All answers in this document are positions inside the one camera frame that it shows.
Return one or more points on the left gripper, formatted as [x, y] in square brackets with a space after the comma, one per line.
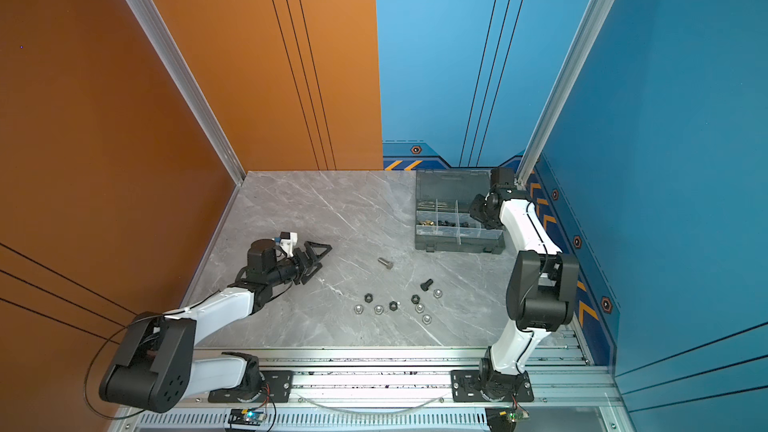
[312, 260]

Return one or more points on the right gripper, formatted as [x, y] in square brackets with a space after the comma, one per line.
[475, 211]

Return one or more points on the black hex bolt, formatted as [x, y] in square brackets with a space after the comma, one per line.
[425, 286]

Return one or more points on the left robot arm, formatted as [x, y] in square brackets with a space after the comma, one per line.
[154, 366]

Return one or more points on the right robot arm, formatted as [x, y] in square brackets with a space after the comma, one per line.
[541, 293]

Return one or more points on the clear plastic organizer box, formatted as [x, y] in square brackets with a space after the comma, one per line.
[447, 195]

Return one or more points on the silver hex bolt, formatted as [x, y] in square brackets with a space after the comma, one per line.
[386, 263]

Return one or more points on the left circuit board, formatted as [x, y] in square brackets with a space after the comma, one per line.
[246, 419]

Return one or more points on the circuit board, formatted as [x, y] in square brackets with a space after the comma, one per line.
[505, 419]
[246, 419]

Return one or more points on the right circuit board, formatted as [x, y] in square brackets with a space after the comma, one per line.
[505, 419]

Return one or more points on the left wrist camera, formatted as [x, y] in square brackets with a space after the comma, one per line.
[287, 241]

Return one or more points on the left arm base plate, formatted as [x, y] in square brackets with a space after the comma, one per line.
[271, 385]

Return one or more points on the front aluminium rail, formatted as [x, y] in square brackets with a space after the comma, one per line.
[409, 389]

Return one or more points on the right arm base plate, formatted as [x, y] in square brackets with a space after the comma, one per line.
[468, 386]

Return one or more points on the left aluminium frame post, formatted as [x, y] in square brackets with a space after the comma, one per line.
[166, 48]

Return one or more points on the aluminium frame post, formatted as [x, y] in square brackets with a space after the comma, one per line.
[586, 34]
[166, 48]

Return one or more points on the right aluminium frame post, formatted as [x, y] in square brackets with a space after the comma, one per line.
[586, 34]

